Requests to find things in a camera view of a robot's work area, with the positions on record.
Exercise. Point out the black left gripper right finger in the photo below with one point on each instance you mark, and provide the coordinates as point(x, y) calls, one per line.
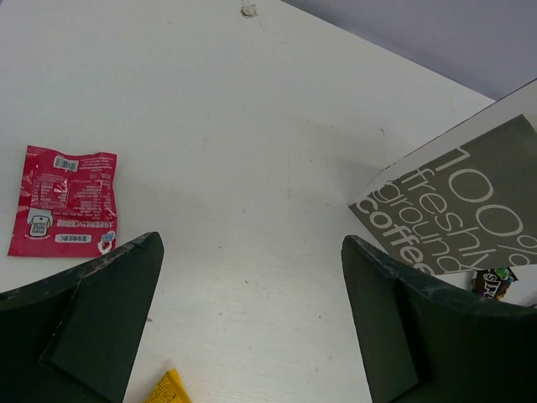
point(424, 340)

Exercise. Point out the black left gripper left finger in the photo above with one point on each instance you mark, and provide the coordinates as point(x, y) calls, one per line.
point(74, 336)

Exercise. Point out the purple candy packet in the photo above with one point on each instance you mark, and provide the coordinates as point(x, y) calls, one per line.
point(492, 284)

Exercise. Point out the yellow snack packet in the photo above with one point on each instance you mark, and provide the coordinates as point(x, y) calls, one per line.
point(169, 389)

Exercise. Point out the red snack packet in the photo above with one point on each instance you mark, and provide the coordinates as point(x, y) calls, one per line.
point(66, 205)

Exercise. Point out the grey coffee paper bag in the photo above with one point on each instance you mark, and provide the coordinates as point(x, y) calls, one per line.
point(466, 200)

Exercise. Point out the white debris on table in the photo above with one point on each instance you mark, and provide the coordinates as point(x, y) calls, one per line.
point(249, 11)

